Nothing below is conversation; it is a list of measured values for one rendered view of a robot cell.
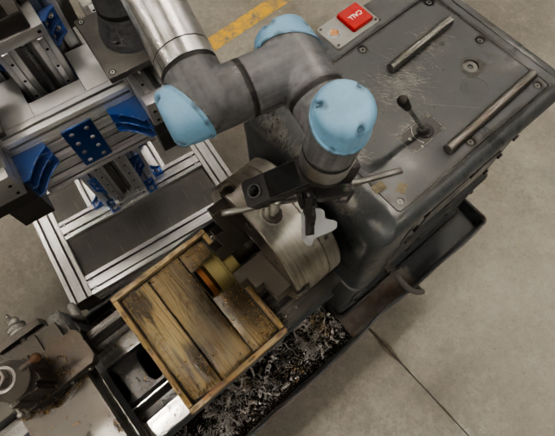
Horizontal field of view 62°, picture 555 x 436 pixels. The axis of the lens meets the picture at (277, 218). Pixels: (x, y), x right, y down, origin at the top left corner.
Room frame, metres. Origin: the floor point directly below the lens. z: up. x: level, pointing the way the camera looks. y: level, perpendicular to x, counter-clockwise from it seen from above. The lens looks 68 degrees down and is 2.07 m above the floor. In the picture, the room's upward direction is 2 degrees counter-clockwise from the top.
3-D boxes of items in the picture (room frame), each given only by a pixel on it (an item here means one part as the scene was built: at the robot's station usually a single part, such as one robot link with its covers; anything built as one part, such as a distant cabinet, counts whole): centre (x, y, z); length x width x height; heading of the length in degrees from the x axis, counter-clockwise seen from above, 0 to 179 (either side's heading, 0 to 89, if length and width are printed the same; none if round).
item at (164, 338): (0.21, 0.21, 0.89); 0.36 x 0.30 x 0.04; 39
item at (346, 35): (0.81, -0.18, 1.23); 0.13 x 0.08 x 0.05; 129
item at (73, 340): (0.07, 0.51, 0.99); 0.20 x 0.10 x 0.05; 129
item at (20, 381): (0.05, 0.53, 1.13); 0.08 x 0.08 x 0.03
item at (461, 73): (0.63, -0.28, 1.06); 0.59 x 0.48 x 0.39; 129
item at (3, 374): (0.05, 0.53, 1.17); 0.04 x 0.04 x 0.03
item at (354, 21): (0.82, -0.19, 1.26); 0.06 x 0.06 x 0.02; 39
